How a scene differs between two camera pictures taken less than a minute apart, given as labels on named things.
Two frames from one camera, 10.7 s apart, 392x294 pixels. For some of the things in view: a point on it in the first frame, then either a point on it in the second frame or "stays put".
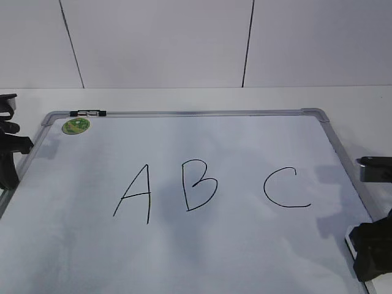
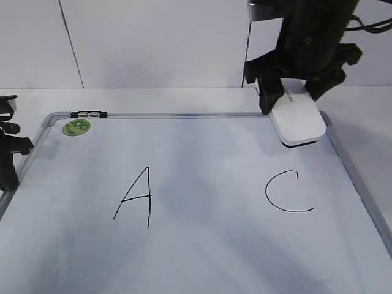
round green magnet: [75, 125] stays put
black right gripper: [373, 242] to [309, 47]
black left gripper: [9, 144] stays put
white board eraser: [350, 247] to [296, 115]
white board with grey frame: [212, 201] stays put
